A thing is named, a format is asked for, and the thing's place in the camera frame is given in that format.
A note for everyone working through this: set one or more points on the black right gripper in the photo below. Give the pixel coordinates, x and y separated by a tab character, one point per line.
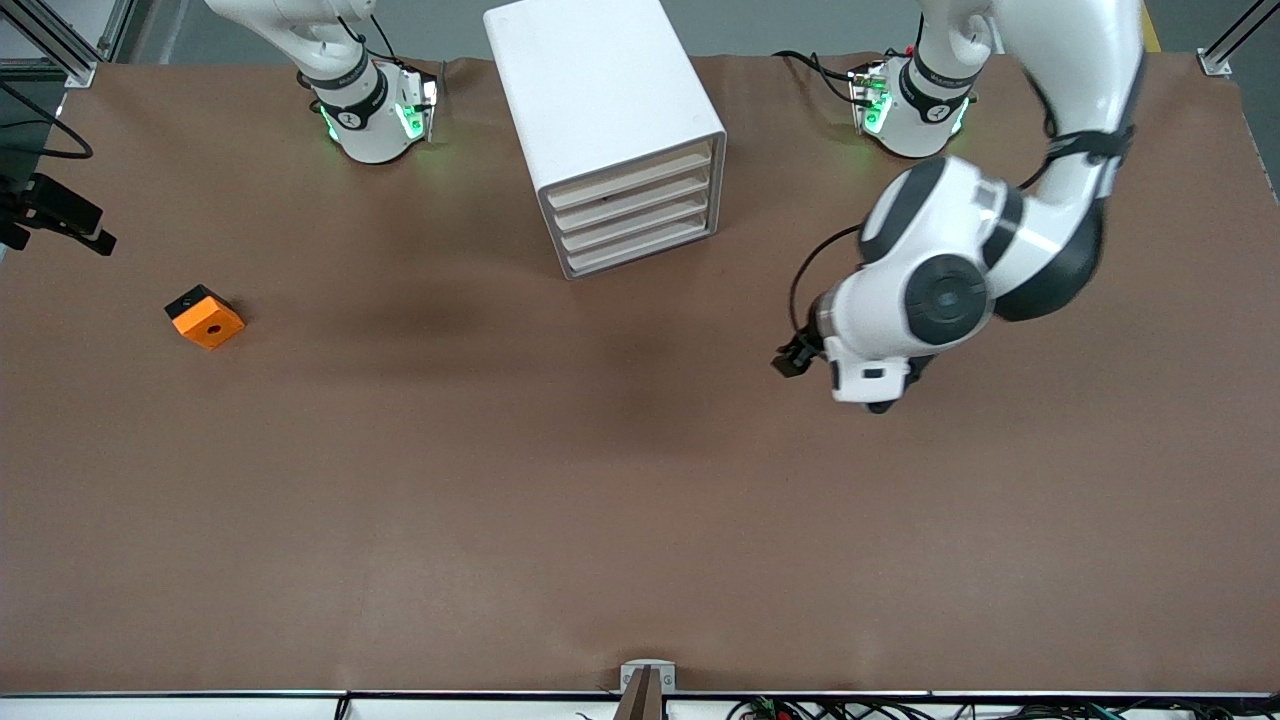
50	204

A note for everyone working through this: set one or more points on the aluminium frame profile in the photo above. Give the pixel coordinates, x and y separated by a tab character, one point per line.
60	45
1235	40

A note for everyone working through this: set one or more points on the grey metal bracket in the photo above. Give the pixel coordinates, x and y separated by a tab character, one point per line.
648	672

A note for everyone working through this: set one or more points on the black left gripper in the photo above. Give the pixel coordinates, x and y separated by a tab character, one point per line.
800	351

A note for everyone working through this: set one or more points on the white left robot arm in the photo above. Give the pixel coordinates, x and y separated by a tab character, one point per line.
1080	90

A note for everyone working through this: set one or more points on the white table edge rail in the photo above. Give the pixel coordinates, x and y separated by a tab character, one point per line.
200	708

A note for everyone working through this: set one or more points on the brown table mat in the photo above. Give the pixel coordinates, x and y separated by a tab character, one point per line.
640	520

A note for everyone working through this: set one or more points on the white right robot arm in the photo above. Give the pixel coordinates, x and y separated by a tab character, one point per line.
365	130

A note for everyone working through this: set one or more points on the orange block with black side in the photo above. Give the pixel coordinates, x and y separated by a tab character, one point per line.
210	322

